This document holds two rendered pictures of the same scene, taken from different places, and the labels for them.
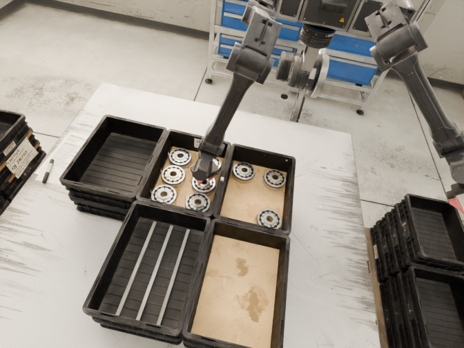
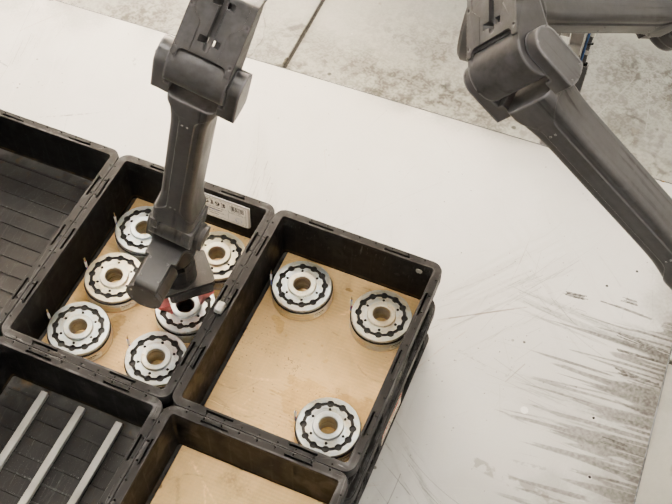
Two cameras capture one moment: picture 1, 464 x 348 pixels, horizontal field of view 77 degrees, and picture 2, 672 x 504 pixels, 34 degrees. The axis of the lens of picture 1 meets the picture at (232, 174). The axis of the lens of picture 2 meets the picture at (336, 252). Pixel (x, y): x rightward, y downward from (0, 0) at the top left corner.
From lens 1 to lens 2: 0.67 m
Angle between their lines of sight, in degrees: 12
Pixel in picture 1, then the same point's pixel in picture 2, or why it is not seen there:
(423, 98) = (602, 190)
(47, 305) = not seen: outside the picture
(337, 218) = (565, 450)
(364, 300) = not seen: outside the picture
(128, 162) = (17, 232)
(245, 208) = (280, 387)
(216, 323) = not seen: outside the picture
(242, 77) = (184, 106)
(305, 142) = (545, 211)
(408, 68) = (543, 124)
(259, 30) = (209, 17)
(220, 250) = (185, 485)
